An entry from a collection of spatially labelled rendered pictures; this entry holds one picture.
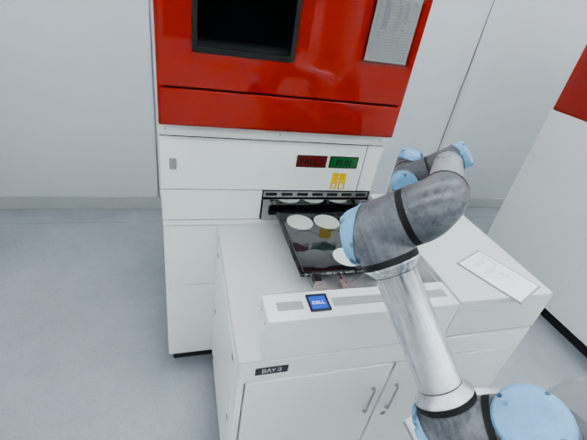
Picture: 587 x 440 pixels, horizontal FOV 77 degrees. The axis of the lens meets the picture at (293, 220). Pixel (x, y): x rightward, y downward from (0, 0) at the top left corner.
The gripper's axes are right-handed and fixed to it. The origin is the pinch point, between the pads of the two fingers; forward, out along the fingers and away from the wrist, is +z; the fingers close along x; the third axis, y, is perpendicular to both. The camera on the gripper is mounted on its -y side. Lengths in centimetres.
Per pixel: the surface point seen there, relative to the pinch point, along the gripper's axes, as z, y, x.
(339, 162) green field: -18.6, -20.4, 18.2
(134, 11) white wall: -46, -167, 106
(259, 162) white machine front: -17, -47, 3
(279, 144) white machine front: -24.7, -41.8, 6.2
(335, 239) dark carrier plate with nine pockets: 1.3, -13.8, -3.6
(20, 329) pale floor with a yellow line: 91, -154, -22
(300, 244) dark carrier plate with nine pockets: 1.3, -25.0, -12.2
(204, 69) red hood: -48, -62, -11
